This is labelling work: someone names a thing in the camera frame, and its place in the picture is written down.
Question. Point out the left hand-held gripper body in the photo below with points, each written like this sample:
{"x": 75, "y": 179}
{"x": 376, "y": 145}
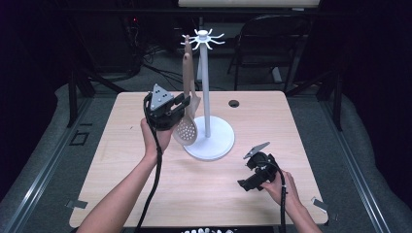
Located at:
{"x": 162, "y": 113}

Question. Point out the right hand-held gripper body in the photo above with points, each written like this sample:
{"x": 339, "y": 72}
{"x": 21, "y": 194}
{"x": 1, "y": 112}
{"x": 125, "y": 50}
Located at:
{"x": 264, "y": 165}

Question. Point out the beige slotted spatula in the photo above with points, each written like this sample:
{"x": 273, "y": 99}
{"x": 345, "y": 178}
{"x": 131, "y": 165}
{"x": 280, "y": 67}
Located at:
{"x": 195, "y": 103}

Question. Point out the beige skimmer spoon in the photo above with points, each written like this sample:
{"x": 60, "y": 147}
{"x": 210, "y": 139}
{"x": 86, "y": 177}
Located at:
{"x": 187, "y": 131}

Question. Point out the white utensil rack stand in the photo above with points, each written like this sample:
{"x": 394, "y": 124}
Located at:
{"x": 217, "y": 139}

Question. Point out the person's right hand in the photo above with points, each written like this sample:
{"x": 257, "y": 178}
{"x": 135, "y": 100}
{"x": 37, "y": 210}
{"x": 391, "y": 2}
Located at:
{"x": 283, "y": 194}

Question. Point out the person's left hand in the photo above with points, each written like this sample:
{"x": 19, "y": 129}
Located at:
{"x": 154, "y": 142}

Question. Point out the row of white keys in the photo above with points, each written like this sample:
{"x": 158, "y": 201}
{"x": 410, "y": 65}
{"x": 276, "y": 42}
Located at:
{"x": 207, "y": 231}

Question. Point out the grey tape piece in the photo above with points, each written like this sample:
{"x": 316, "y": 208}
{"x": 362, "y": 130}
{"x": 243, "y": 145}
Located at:
{"x": 77, "y": 204}
{"x": 320, "y": 204}

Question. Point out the black folding chair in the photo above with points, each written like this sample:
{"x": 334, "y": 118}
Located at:
{"x": 268, "y": 35}

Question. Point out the white board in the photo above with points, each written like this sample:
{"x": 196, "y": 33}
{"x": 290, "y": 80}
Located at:
{"x": 247, "y": 3}

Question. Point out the black frame strut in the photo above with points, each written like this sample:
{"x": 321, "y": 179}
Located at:
{"x": 336, "y": 97}
{"x": 74, "y": 93}

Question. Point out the aluminium floor rail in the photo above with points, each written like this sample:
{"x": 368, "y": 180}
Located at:
{"x": 359, "y": 184}
{"x": 39, "y": 181}

